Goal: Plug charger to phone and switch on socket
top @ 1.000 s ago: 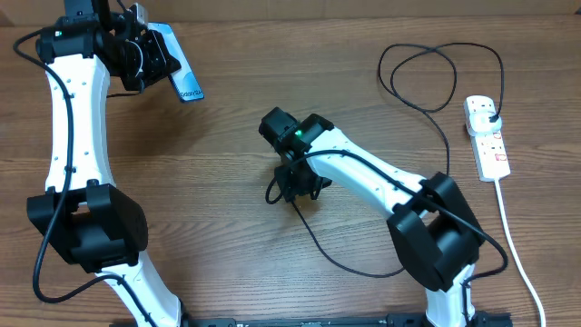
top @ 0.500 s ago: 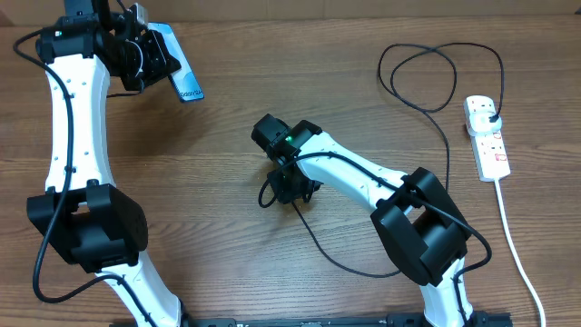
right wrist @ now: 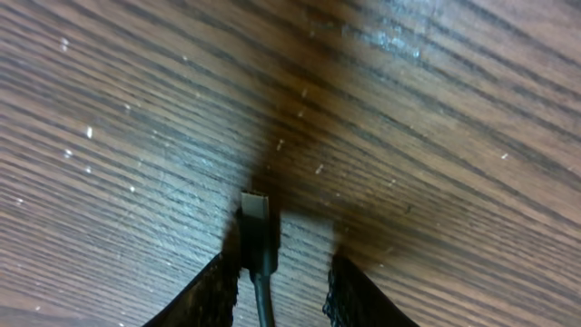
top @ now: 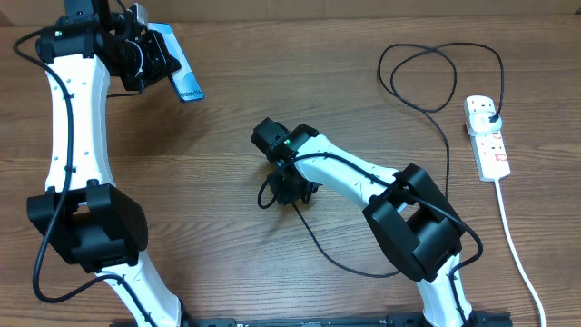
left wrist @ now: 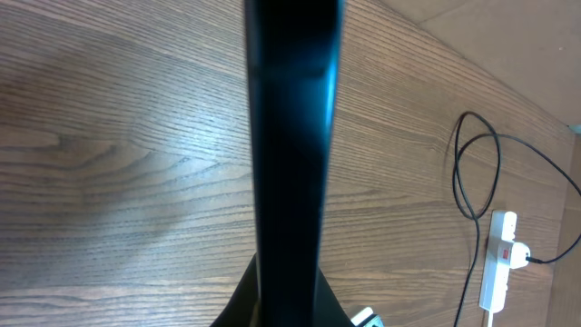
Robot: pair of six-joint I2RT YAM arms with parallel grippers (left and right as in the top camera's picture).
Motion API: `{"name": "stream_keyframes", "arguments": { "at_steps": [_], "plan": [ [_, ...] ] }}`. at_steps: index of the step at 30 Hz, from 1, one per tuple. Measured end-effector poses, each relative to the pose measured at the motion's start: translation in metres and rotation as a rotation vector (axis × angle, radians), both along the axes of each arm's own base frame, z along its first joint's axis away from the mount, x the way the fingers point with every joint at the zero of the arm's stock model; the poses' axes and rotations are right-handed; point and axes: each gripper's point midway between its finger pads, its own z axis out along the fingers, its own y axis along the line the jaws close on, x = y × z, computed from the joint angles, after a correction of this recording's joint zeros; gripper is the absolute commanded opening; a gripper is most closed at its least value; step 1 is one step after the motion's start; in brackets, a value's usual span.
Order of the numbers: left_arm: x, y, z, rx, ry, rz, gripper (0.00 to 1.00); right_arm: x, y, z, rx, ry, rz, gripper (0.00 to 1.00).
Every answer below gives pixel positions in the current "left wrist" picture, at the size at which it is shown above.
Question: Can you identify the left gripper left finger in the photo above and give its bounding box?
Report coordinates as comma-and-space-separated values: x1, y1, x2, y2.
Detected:
211, 256, 260, 327

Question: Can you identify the Samsung Galaxy smartphone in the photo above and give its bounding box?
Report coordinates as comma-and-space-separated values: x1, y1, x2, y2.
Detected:
244, 0, 344, 326

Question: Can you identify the white charger plug adapter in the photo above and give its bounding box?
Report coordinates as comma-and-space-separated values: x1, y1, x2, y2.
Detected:
497, 240, 531, 269

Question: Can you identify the white power strip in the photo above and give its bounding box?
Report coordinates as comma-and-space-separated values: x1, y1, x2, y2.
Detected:
479, 210, 517, 313

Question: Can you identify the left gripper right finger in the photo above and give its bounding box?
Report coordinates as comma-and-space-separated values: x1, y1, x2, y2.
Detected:
312, 270, 354, 327

